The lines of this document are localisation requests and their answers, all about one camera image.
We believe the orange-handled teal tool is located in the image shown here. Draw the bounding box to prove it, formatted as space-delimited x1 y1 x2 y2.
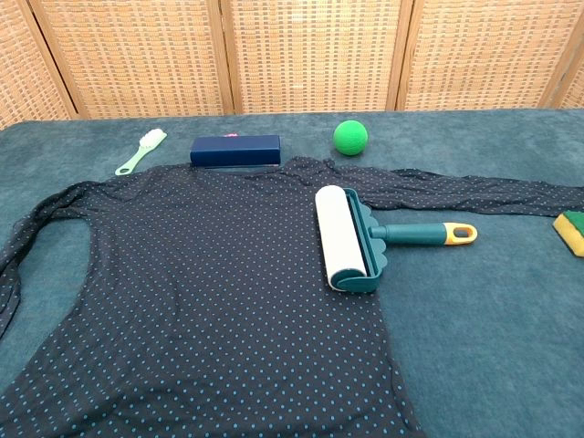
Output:
314 184 479 294

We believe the dark blue dotted shirt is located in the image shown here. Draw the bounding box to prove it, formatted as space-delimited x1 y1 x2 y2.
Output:
0 156 584 438

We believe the dark blue rectangular box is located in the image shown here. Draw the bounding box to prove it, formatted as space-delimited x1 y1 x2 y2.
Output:
189 134 281 169

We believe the green ball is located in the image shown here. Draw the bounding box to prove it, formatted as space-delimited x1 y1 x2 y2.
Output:
333 120 369 159

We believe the light green white brush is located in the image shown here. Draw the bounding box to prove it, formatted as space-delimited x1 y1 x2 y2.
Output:
114 128 168 177

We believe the woven rattan folding screen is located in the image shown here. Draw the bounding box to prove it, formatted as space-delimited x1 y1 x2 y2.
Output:
0 0 584 131

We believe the teal carpet table cover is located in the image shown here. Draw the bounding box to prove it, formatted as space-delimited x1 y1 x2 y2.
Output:
0 108 584 438

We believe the yellow green scrub sponge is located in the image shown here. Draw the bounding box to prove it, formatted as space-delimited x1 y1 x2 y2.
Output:
552 210 584 257

